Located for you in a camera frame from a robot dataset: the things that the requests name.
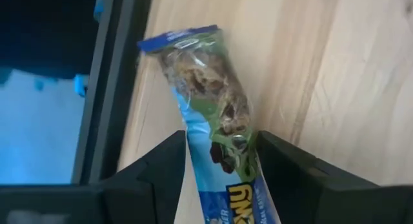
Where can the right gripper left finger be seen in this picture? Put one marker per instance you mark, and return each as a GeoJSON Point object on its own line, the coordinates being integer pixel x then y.
{"type": "Point", "coordinates": [145, 191]}

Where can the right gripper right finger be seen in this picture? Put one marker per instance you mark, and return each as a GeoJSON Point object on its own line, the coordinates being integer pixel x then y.
{"type": "Point", "coordinates": [306, 191]}

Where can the black aluminium table frame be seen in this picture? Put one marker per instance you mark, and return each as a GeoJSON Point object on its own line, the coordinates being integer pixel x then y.
{"type": "Point", "coordinates": [109, 88]}

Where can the light blue Quaker granola bar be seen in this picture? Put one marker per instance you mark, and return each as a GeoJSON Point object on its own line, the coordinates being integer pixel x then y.
{"type": "Point", "coordinates": [209, 88]}

